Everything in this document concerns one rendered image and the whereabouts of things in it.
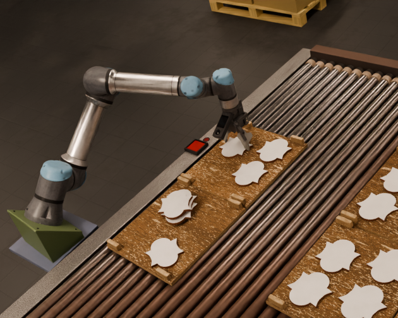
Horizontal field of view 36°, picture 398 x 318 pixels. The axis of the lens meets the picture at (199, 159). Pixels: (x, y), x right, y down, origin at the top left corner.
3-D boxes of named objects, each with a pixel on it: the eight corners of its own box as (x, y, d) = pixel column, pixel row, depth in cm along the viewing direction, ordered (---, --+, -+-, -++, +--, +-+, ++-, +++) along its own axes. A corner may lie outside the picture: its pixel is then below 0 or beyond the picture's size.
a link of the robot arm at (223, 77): (210, 68, 242) (232, 65, 240) (217, 91, 248) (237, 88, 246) (209, 79, 235) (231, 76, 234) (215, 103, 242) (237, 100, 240)
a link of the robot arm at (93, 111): (42, 186, 251) (91, 61, 243) (57, 182, 266) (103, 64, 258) (67, 198, 250) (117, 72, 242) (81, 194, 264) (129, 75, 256)
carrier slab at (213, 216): (107, 247, 232) (105, 245, 231) (180, 182, 252) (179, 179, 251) (172, 286, 210) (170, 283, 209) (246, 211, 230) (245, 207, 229)
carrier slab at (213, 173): (179, 182, 252) (179, 178, 251) (241, 125, 273) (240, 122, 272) (246, 209, 231) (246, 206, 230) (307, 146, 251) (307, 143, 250)
